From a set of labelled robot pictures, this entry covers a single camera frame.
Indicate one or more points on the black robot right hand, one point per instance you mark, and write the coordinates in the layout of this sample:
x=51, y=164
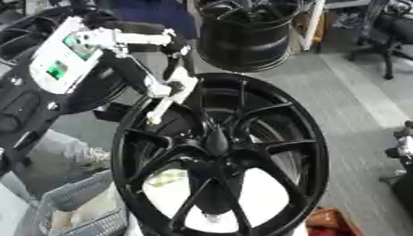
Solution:
x=403, y=147

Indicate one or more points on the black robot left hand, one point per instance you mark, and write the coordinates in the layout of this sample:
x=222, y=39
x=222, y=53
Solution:
x=126, y=70

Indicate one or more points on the white pin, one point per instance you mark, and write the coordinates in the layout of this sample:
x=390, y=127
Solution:
x=160, y=108

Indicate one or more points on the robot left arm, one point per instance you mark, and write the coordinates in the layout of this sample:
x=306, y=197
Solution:
x=54, y=61

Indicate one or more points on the black round wheel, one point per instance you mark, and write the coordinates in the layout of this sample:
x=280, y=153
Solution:
x=21, y=37

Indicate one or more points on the black wheel rim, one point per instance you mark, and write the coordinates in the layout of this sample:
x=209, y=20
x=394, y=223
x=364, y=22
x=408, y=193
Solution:
x=242, y=43

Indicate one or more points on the black spoked wheel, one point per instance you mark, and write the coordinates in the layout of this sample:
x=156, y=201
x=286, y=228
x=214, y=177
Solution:
x=279, y=196

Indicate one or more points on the person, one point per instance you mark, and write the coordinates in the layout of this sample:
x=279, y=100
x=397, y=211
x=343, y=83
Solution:
x=156, y=15

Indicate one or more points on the black office chair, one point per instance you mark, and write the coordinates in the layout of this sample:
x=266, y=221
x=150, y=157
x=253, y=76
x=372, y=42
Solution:
x=387, y=30

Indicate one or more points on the grey plastic basket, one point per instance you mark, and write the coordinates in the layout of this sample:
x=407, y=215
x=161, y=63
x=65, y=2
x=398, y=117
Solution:
x=80, y=196

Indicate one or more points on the white shelf frame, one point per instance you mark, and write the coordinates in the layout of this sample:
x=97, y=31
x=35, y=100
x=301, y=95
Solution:
x=311, y=24

